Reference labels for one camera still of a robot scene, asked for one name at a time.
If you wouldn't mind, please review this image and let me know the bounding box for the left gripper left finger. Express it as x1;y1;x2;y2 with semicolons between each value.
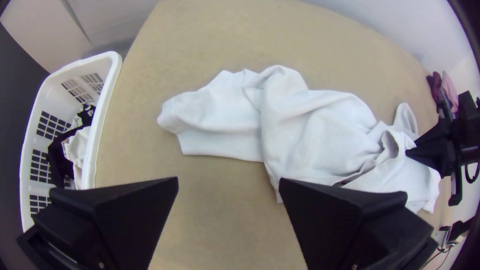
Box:
16;176;180;270

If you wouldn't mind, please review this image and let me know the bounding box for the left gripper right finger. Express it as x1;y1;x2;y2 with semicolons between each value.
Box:
278;177;439;270

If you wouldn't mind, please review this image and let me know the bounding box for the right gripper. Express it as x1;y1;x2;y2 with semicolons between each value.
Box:
406;91;480;207

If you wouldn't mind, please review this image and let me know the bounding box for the white t-shirt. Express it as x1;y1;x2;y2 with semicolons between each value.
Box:
156;64;442;215

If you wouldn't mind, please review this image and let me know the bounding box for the heap of colourful clothes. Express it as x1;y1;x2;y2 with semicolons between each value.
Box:
426;70;460;117

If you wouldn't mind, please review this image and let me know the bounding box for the heap of black white clothes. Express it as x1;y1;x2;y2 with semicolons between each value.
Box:
46;104;97;190

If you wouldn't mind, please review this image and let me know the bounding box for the white laundry basket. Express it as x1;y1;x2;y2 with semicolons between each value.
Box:
19;50;123;233

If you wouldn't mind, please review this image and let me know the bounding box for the black cable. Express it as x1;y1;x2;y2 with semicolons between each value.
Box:
464;161;480;185

